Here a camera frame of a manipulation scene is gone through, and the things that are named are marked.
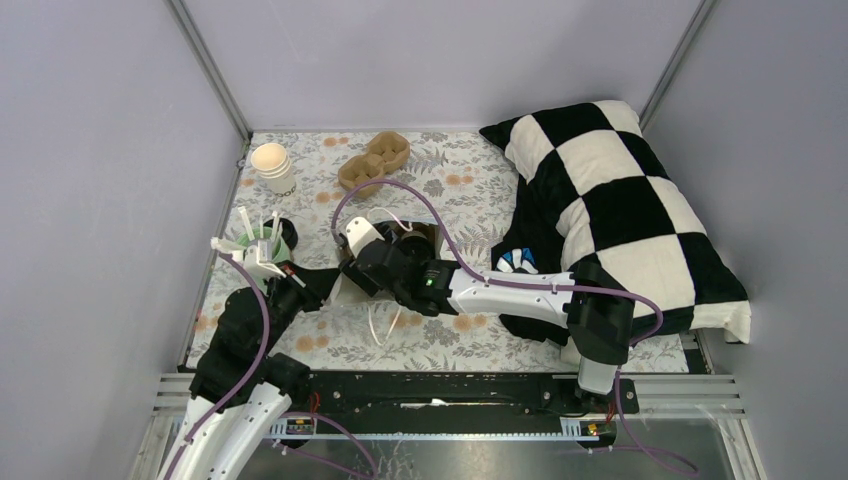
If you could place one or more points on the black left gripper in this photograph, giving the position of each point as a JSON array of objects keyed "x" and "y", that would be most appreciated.
[{"x": 313, "y": 285}]

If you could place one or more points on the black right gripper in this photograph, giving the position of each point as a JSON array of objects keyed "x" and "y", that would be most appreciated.
[{"x": 359, "y": 277}]

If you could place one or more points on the light blue paper bag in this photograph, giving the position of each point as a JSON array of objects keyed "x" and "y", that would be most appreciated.
[{"x": 345, "y": 293}]

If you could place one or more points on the stack of white paper cups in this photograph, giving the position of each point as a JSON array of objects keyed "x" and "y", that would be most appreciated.
[{"x": 274, "y": 166}]

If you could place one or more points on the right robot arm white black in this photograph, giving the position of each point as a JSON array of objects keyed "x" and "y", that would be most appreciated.
[{"x": 587, "y": 302}]

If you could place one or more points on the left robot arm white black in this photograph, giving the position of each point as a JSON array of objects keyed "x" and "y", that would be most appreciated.
[{"x": 239, "y": 388}]

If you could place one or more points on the green cup holder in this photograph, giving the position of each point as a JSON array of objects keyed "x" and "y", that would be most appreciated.
[{"x": 245, "y": 239}]

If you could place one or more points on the floral table mat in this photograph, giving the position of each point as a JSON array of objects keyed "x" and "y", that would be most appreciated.
[{"x": 473, "y": 189}]

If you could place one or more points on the brown cardboard cup carrier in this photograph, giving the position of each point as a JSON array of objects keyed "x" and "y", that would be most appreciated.
[{"x": 386, "y": 153}]

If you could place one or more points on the black white checkered blanket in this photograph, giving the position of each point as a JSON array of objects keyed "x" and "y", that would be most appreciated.
[{"x": 593, "y": 188}]

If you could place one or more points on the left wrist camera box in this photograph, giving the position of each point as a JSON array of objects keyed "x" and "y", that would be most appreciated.
[{"x": 262, "y": 259}]

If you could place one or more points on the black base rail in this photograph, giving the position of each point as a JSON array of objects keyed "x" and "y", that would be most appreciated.
[{"x": 455, "y": 405}]

